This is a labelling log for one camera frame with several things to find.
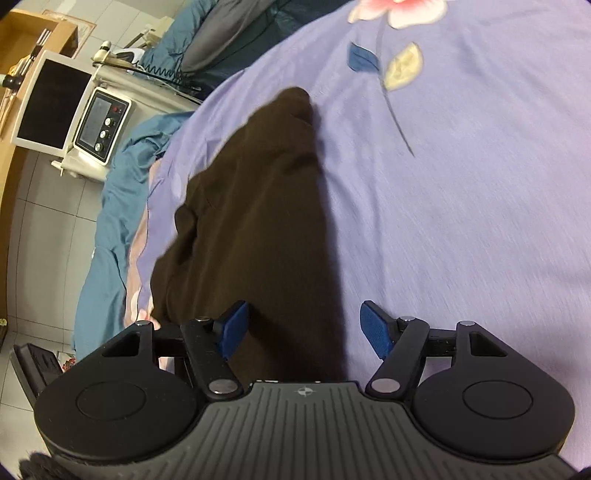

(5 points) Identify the blue quilt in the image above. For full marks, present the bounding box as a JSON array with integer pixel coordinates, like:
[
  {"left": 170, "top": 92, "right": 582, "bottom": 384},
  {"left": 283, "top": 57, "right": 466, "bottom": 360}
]
[{"left": 73, "top": 0, "right": 219, "bottom": 361}]

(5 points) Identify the black coiled cable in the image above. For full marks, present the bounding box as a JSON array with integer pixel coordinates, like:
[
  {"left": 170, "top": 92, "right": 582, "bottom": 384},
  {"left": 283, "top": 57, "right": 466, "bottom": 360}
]
[{"left": 136, "top": 64, "right": 205, "bottom": 95}]

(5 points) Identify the grey pillow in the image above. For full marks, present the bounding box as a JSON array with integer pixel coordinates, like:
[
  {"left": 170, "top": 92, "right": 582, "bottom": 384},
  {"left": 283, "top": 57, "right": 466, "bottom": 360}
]
[{"left": 179, "top": 0, "right": 288, "bottom": 75}]

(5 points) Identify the white framed monitor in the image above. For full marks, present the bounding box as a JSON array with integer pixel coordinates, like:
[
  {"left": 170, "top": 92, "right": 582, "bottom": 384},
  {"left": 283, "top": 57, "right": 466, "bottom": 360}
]
[{"left": 13, "top": 50, "right": 94, "bottom": 151}]

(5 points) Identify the white control panel device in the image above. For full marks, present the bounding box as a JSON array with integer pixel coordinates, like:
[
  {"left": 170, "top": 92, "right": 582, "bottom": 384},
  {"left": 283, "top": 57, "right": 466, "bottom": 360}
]
[{"left": 73, "top": 88, "right": 133, "bottom": 165}]

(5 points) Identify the white handset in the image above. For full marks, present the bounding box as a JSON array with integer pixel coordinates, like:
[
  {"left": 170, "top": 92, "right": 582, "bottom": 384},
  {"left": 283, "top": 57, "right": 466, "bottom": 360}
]
[{"left": 91, "top": 41, "right": 141, "bottom": 64}]

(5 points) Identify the dark blue blanket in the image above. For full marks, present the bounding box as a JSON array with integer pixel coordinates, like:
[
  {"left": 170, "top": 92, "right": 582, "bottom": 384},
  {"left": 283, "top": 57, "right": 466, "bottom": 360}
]
[{"left": 203, "top": 0, "right": 354, "bottom": 95}]

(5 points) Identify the wooden desk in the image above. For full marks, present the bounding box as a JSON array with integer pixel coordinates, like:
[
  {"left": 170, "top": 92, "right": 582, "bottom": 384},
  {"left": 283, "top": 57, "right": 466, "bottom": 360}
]
[{"left": 0, "top": 9, "right": 80, "bottom": 354}]

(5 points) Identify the white appliance with control panel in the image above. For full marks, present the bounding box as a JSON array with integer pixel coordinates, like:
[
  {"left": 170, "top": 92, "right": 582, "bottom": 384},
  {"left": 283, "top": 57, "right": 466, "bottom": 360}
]
[{"left": 51, "top": 59, "right": 205, "bottom": 186}]

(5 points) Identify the metal stand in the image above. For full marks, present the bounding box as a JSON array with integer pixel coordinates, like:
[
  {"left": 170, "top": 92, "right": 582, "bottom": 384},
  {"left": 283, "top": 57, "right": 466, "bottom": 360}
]
[{"left": 0, "top": 28, "right": 51, "bottom": 121}]

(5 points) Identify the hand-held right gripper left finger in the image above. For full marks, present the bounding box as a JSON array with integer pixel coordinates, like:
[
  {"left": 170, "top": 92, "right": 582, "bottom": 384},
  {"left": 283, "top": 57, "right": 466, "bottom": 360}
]
[{"left": 102, "top": 300, "right": 250, "bottom": 400}]

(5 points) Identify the dark brown shirt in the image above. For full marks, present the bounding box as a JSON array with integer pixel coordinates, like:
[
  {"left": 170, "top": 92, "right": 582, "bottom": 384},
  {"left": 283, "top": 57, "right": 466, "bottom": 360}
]
[{"left": 150, "top": 85, "right": 352, "bottom": 385}]

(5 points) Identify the purple floral bedsheet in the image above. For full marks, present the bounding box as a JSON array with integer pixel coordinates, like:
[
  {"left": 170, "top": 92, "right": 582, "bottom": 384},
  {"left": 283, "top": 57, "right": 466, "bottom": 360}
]
[{"left": 124, "top": 0, "right": 591, "bottom": 472}]

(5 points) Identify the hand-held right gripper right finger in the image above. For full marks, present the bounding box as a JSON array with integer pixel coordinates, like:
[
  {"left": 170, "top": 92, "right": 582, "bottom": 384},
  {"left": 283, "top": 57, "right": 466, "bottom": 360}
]
[{"left": 359, "top": 300, "right": 509, "bottom": 400}]

